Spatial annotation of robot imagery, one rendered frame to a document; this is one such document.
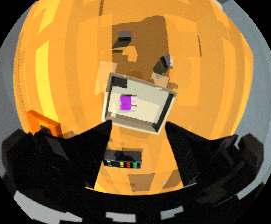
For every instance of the violet fuse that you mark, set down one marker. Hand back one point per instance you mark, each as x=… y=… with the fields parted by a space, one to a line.
x=125 y=102

